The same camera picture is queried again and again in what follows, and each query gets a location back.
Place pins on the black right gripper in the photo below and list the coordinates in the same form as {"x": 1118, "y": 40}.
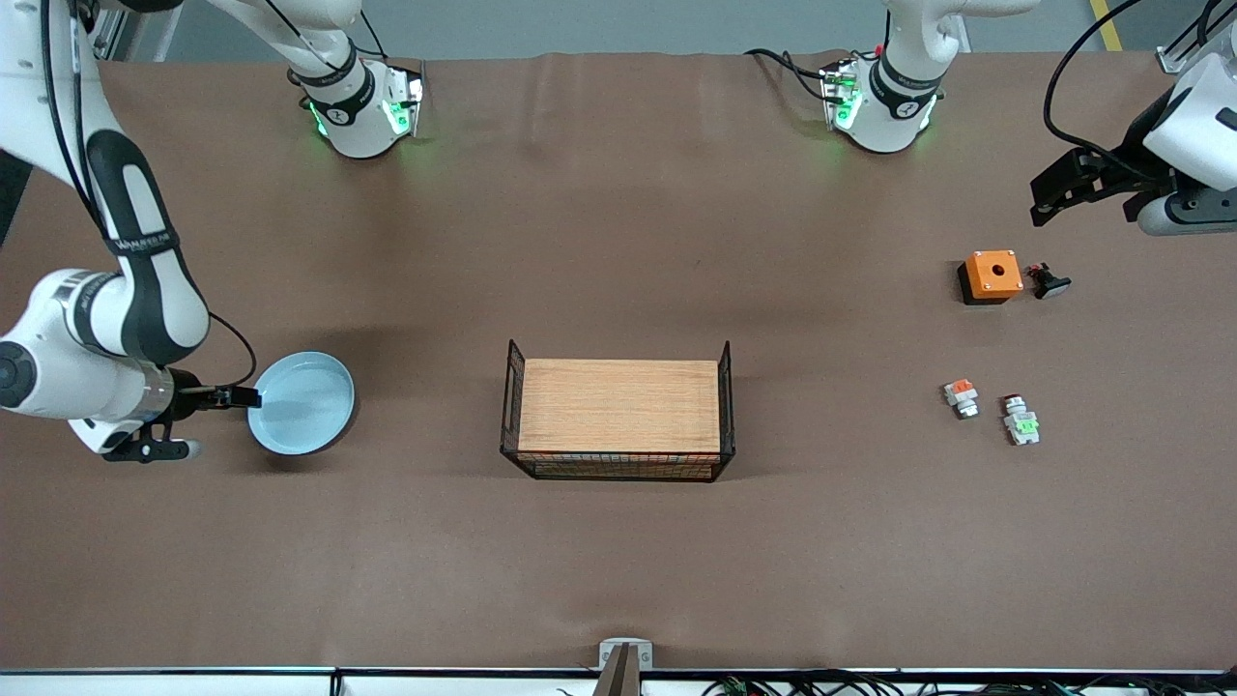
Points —
{"x": 186, "y": 394}

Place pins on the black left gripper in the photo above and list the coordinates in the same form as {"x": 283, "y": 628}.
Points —
{"x": 1133, "y": 157}

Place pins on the light blue round plate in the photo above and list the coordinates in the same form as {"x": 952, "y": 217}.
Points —
{"x": 302, "y": 404}

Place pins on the red button green contact block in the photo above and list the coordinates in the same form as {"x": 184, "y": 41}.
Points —
{"x": 1021, "y": 422}

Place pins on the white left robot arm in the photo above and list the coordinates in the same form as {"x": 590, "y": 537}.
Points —
{"x": 894, "y": 121}

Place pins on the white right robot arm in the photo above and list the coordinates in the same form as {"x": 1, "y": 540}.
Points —
{"x": 97, "y": 319}

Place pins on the black mushroom button head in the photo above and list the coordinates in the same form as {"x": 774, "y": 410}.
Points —
{"x": 1049, "y": 282}

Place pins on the base connector box green light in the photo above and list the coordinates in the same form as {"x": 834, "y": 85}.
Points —
{"x": 841, "y": 95}
{"x": 401, "y": 101}

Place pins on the wooden board shelf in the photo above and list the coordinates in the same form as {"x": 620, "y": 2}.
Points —
{"x": 618, "y": 406}

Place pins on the orange button enclosure box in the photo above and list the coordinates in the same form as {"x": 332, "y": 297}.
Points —
{"x": 992, "y": 275}

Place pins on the aluminium frame profile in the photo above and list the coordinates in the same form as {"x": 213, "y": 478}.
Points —
{"x": 121, "y": 29}
{"x": 1184, "y": 53}

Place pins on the button switch orange contact block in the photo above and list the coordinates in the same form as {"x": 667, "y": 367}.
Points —
{"x": 962, "y": 397}

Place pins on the grey metal edge bracket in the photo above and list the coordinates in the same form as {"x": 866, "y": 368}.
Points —
{"x": 625, "y": 662}

